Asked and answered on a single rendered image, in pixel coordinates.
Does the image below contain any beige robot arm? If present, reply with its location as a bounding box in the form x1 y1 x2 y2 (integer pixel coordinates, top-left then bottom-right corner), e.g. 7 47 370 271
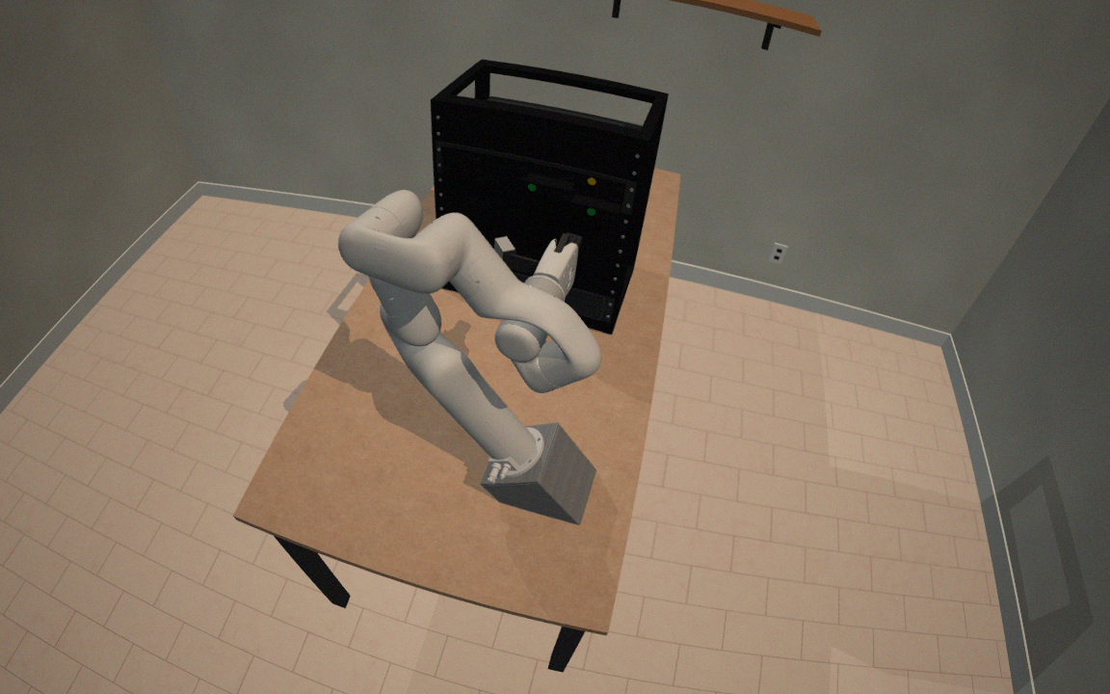
339 190 601 485

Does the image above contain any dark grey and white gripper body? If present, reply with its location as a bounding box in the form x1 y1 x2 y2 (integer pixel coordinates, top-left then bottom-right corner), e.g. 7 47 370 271
527 238 578 301

